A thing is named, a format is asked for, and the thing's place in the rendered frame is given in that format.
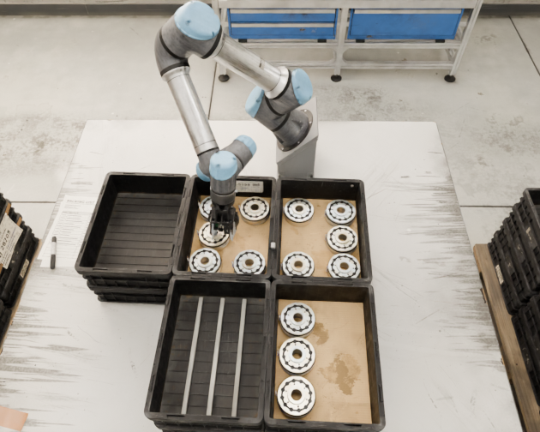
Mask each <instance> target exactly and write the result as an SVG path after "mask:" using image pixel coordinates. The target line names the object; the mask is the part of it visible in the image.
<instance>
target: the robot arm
mask: <svg viewBox="0 0 540 432"><path fill-rule="evenodd" d="M154 54H155V59H156V64H157V67H158V69H159V73H160V76H161V78H162V80H163V81H166V82H167V84H168V87H169V88H170V91H171V94H172V97H173V98H174V101H175V103H176V106H177V109H178V111H179V113H180V116H181V118H182V120H183V124H184V126H185V128H186V130H187V132H188V135H189V138H190V140H191V143H192V145H193V148H194V150H195V153H196V155H197V157H198V160H199V162H198V163H197V164H196V170H195V171H196V174H197V176H198V177H199V178H200V179H201V180H203V181H206V182H210V196H211V199H212V204H213V206H212V210H210V213H209V214H208V222H209V223H210V233H212V234H213V235H212V240H213V236H216V235H217V234H218V230H219V231H222V232H224V234H230V235H229V236H230V239H231V240H232V241H233V238H234V236H235V234H236V231H237V226H238V224H239V215H238V212H236V208H234V206H232V205H233V204H234V202H235V197H236V193H237V192H238V190H237V189H236V183H237V176H238V175H239V174H240V173H241V171H242V170H243V168H244V167H245V166H246V165H247V164H248V162H249V161H250V160H251V159H252V158H253V157H254V155H255V153H256V150H257V146H256V144H255V141H253V139H252V138H251V137H249V136H247V135H240V136H238V137H237V138H236V139H234V140H233V142H232V143H231V144H230V145H228V146H227V147H224V148H222V149H220V150H219V146H218V144H217V142H216V140H215V137H214V135H213V132H212V129H211V127H210V124H209V122H208V120H207V116H206V114H205V112H204V110H203V107H202V105H201V102H200V99H199V97H198V94H197V92H196V90H195V86H194V84H193V82H192V80H191V77H190V75H189V72H190V66H189V57H190V56H192V55H193V54H194V55H196V56H198V57H199V58H201V59H203V60H206V59H208V58H212V60H214V61H216V62H217V63H220V64H221V65H223V66H225V67H226V68H228V69H230V70H231V71H233V72H235V73H236V74H238V75H240V76H242V77H243V78H244V79H246V80H248V81H250V82H252V83H253V84H255V85H256V87H255V88H254V89H253V91H252V92H251V93H250V95H249V97H248V99H247V101H246V105H245V110H246V112H247V113H248V114H249V115H250V116H251V117H252V118H254V119H255V120H256V121H257V122H259V123H260V124H262V125H263V126H265V127H266V128H267V129H269V130H270V131H272V132H273V134H274V136H275V137H276V139H277V140H278V142H279V143H280V144H281V145H282V146H284V147H289V146H291V145H293V144H295V143H296V142H297V141H298V140H299V139H300V138H301V137H302V136H303V134H304V132H305V131H306V129H307V127H308V124H309V117H308V116H307V115H306V114H305V113H304V112H302V111H299V110H296V108H298V107H299V106H301V105H304V104H305V103H307V102H308V101H310V100H311V98H312V94H313V88H312V84H311V81H310V79H309V77H308V75H307V74H306V73H305V72H304V71H303V70H302V69H294V70H293V71H290V70H288V69H287V68H286V67H283V66H280V67H278V68H277V67H275V66H274V65H272V64H271V63H270V62H268V61H267V60H265V59H264V58H262V57H260V56H259V55H257V54H255V53H254V52H252V51H251V50H250V49H248V48H247V47H245V46H244V45H242V44H240V43H239V42H237V41H236V40H234V39H233V38H231V37H230V36H228V35H227V34H225V33H224V30H223V27H222V25H220V22H219V18H218V16H217V15H216V14H214V10H213V9H212V8H211V7H209V6H208V5H206V4H205V3H202V2H199V1H191V2H187V3H186V4H184V6H182V7H180V8H179V9H178V10H177V12H176V13H175V14H174V15H173V16H172V17H171V18H170V19H169V20H168V22H166V24H164V25H163V26H162V27H161V28H160V29H159V30H158V32H157V34H156V36H155V40H154Z"/></svg>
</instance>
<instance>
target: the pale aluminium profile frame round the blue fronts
mask: <svg viewBox="0 0 540 432"><path fill-rule="evenodd" d="M482 3H483V0H212V7H213V10H214V14H216V15H217V16H218V18H219V22H220V25H222V27H223V30H224V33H225V34H227V35H228V36H229V27H228V17H227V8H328V9H339V13H338V21H337V28H336V36H335V39H332V40H326V39H318V40H271V39H235V40H236V41H237V42H239V43H240V44H242V45H244V46H245V47H247V48H332V49H333V59H332V60H330V61H268V62H270V63H271V64H272V65H274V66H275V67H277V68H278V67H280V66H283V67H286V68H287V69H334V75H332V76H331V80H332V81H334V82H339V81H341V79H342V77H341V76H340V75H339V74H340V69H449V71H448V73H449V75H445V77H444V80H445V81H447V82H455V80H456V78H455V77H454V75H455V74H456V72H457V69H458V66H459V63H460V60H461V58H462V56H463V53H464V51H465V48H466V45H467V42H468V40H469V38H470V35H471V31H472V28H473V27H474V24H475V22H476V19H477V16H478V13H479V10H480V8H481V6H482ZM219 8H222V10H221V15H220V12H219ZM340 9H341V10H340ZM349 9H471V12H470V14H469V17H468V20H467V21H461V22H460V23H459V26H458V29H457V32H456V34H455V38H456V40H450V39H436V40H365V39H356V40H345V30H346V27H348V26H349V22H348V21H347V17H350V14H351V11H350V10H349ZM461 27H465V29H464V31H463V32H462V30H461ZM349 48H395V49H445V50H446V53H447V57H448V60H449V61H346V60H344V58H343V57H342V55H343V53H344V52H345V51H346V50H347V49H349ZM454 49H456V52H454ZM226 69H227V68H226V67H225V66H223V65H221V64H220V63H219V72H220V75H219V80H220V81H228V80H229V76H228V75H226V74H225V73H226Z"/></svg>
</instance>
